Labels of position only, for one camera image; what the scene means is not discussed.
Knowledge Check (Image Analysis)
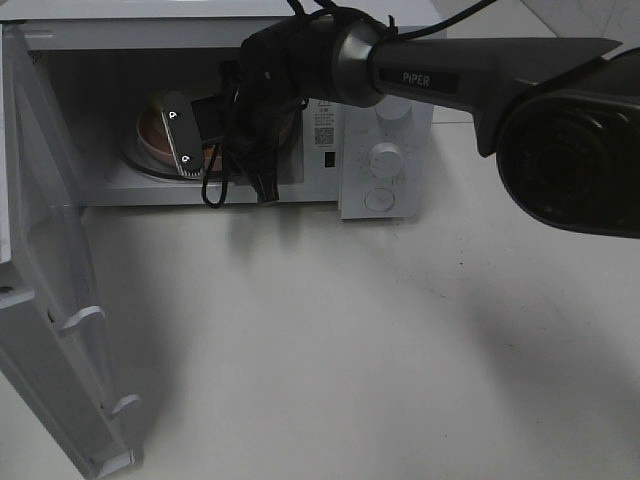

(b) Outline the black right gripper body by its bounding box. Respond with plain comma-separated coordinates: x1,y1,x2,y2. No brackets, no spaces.
212,60,305,203

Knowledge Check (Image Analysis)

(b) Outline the pink round plate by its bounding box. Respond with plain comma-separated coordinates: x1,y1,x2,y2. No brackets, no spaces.
135,97,296,174

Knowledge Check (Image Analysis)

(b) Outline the round microwave door button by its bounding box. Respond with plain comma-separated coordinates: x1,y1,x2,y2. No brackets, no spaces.
364,188,395,213

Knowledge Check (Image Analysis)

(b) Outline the white microwave door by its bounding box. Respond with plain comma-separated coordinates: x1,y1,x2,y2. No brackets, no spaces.
1,21,139,479

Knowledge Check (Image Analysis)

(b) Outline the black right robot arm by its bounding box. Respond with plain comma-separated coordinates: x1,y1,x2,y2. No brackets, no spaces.
188,7,639,238

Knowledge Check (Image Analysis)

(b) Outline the white microwave oven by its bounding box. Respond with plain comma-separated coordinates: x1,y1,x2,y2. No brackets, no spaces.
1,1,433,219

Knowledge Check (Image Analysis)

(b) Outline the glass microwave turntable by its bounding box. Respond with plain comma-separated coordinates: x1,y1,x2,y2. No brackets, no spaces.
118,147,246,184

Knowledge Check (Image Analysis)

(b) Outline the white lower microwave knob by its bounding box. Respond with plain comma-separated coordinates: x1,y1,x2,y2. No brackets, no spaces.
367,142,405,179

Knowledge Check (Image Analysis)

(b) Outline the white microwave knob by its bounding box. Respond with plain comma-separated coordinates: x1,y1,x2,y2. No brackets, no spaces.
375,99,412,123
367,142,405,179

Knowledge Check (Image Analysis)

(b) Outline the white upper microwave knob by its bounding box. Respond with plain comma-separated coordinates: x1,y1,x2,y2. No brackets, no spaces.
375,99,412,123

